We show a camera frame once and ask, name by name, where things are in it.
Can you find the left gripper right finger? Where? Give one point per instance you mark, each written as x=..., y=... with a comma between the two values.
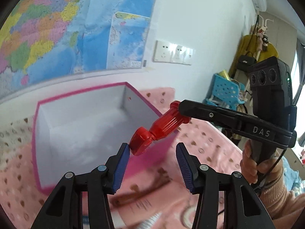
x=242, y=207

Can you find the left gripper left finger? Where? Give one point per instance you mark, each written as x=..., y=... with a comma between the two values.
x=63, y=207

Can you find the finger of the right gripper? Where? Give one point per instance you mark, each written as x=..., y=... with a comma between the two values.
x=222, y=117

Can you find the pink lotion tube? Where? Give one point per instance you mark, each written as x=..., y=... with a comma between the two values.
x=135, y=212

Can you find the small white cream tube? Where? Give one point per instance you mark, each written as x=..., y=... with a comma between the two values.
x=149, y=223

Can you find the red plastic toy hammer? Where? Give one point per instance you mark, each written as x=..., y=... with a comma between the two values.
x=160, y=129

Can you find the pink sleeve right forearm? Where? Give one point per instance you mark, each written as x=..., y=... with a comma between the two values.
x=282, y=205

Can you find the person's right hand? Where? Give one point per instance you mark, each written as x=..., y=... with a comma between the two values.
x=250, y=169

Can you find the blue perforated storage rack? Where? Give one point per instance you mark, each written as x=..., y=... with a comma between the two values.
x=225, y=93

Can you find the black handbag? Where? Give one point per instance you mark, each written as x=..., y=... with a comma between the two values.
x=245, y=61

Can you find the pink cardboard box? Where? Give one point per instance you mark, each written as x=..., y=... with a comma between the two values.
x=78, y=131

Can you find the yellow hanging coat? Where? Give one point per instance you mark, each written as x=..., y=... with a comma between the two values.
x=251, y=46

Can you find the pink patterned tablecloth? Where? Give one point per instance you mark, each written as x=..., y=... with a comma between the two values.
x=21, y=199

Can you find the cream patterned cloth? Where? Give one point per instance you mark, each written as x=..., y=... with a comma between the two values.
x=15, y=134

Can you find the white coat rack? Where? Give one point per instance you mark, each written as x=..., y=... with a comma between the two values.
x=260, y=30

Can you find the white wall socket panel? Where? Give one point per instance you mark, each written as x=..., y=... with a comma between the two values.
x=166, y=52

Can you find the colourful wall map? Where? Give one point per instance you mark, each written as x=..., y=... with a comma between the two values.
x=47, y=39

